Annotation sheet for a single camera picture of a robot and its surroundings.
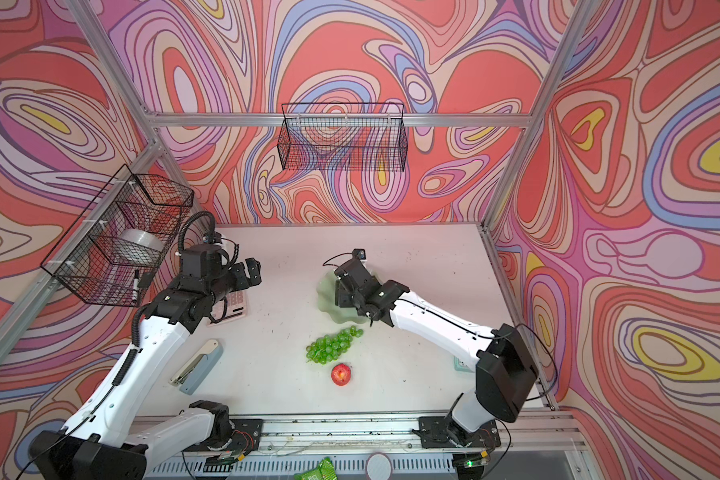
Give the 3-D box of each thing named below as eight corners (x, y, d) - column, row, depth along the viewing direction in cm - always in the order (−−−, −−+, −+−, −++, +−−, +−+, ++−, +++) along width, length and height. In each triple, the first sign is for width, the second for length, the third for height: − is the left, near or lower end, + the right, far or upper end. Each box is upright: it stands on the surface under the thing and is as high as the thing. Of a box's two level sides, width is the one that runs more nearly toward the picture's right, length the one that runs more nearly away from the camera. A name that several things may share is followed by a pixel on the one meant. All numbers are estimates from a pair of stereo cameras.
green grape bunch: (312, 370, 85) (309, 364, 81) (305, 350, 89) (302, 344, 85) (366, 346, 90) (366, 339, 86) (357, 327, 94) (357, 320, 90)
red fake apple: (332, 386, 82) (330, 382, 79) (333, 368, 86) (332, 363, 83) (350, 386, 82) (349, 382, 79) (350, 368, 86) (350, 363, 83)
